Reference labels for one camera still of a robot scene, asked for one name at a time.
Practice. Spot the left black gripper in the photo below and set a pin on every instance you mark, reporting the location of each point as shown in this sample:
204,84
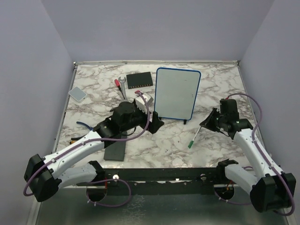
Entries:
155,123

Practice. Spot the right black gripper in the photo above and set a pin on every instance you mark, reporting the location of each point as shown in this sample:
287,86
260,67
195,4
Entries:
208,122

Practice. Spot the green whiteboard marker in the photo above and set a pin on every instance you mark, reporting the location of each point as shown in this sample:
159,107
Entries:
192,141

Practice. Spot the blue framed whiteboard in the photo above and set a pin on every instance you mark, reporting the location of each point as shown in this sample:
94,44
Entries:
176,92

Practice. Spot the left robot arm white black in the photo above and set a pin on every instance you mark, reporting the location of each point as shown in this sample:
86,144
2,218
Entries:
44,176

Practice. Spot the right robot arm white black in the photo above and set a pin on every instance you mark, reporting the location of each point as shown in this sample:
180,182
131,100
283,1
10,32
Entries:
270,188

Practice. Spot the black rectangular box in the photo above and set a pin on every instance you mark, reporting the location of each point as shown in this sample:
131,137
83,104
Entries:
115,152

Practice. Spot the silver wrench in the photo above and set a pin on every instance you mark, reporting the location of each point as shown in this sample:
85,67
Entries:
123,88

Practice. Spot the white square device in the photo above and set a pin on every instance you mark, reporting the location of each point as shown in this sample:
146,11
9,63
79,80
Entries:
77,94

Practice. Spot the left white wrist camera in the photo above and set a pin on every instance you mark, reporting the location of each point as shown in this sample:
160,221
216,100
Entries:
142,102

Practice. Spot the black network switch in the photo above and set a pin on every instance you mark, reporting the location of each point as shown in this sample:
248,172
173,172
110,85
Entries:
139,80

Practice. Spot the red handled screwdriver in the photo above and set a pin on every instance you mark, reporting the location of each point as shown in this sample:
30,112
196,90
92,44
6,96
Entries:
117,83

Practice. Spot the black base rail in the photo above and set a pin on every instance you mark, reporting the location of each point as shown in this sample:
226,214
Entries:
167,181

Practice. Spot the blue handled cutters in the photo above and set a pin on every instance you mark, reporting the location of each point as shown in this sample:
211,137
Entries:
85,125

